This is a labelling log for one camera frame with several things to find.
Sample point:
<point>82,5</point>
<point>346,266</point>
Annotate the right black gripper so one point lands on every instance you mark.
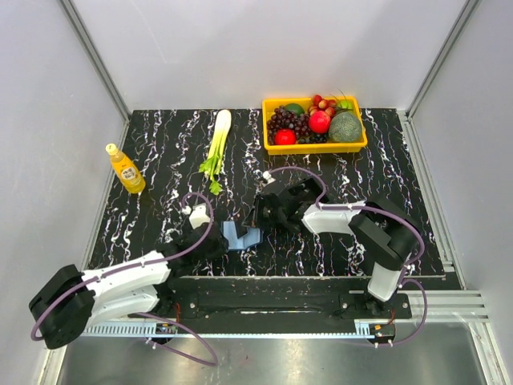
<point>263,224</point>

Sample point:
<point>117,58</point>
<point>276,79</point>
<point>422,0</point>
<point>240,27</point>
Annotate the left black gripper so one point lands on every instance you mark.
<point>220,249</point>

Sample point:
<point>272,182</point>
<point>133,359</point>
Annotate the blue leather card holder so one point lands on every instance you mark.
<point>240,237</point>

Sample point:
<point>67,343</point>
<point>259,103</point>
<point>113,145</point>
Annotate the black card edgewise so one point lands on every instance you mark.
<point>247,227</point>

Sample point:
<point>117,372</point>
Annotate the black plastic card box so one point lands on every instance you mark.
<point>304,192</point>

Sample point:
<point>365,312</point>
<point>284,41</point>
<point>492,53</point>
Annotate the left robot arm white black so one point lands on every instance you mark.
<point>73,300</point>

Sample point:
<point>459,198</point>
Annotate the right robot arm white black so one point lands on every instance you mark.
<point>385,231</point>

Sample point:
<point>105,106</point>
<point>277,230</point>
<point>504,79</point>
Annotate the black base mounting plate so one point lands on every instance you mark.
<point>345,305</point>

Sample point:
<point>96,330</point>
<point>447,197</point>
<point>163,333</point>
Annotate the red apple front left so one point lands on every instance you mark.
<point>285,137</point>

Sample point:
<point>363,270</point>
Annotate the celery stalk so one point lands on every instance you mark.
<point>212,166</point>

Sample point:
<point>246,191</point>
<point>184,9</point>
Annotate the dark blueberry cluster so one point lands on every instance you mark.
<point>314,138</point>

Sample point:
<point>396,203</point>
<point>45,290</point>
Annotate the purple grape bunch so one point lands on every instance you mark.
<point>284,119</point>

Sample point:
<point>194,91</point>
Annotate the red pink peach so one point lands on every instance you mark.
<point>319,122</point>

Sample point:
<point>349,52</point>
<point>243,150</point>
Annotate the green avocado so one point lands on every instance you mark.
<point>295,108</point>

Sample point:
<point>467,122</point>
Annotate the yellow juice bottle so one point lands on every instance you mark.
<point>128,174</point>

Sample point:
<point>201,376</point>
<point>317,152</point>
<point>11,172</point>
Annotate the yellow plastic fruit bin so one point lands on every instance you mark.
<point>268,107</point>

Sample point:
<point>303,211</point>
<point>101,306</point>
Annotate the green netted melon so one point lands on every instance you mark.
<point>345,128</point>

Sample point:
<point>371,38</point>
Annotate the red cherry cluster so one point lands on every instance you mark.
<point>322,104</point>

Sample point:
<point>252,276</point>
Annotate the green apple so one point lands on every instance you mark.
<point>344,105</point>

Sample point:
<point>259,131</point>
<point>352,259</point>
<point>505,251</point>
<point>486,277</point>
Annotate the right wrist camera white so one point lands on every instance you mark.
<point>267,178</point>

